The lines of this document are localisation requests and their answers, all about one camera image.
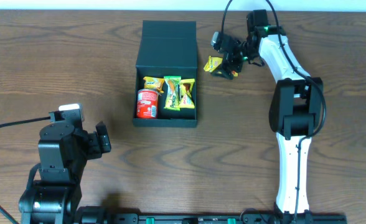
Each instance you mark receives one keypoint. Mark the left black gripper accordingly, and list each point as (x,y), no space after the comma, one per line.
(103,139)

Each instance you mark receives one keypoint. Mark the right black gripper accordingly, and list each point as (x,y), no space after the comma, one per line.
(228,63)

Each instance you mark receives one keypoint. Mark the orange yellow snack packet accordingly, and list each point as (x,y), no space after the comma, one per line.
(214,67)

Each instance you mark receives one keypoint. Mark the yellow brown chocolate packet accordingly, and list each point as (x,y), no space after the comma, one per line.
(185,93)

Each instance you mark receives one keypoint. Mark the red Pringles can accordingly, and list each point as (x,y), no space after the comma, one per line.
(147,104)

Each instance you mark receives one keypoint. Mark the green yellow snack packet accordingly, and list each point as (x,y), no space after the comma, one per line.
(172,97)

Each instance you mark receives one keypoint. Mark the yellow biscuit packet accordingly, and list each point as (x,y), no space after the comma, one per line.
(154,83)

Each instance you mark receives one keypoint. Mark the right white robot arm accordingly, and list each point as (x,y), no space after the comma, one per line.
(298,107)

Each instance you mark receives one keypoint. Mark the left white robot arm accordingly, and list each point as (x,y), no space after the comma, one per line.
(53,189)

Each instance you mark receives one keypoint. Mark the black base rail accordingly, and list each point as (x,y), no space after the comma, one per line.
(99,215)

